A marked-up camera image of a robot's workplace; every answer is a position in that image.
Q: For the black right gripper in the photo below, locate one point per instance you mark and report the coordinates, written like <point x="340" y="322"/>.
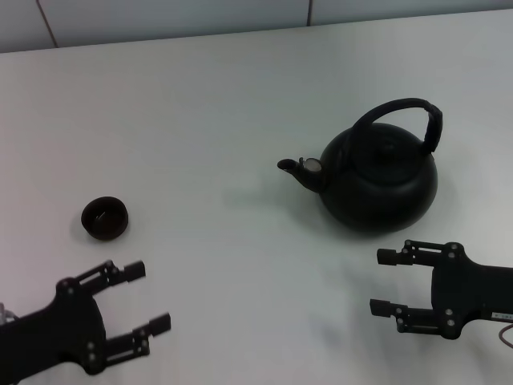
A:
<point x="473" y="288"/>

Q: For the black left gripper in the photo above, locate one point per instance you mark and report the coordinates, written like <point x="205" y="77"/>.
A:
<point x="64" y="325"/>

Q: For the small dark brown teacup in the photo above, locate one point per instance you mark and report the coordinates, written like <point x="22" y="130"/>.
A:
<point x="105" y="218"/>

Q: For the black round teapot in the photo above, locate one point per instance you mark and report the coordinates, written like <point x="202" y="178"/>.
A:
<point x="380" y="188"/>

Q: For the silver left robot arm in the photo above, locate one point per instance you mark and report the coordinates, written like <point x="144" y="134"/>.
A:
<point x="4" y="314"/>

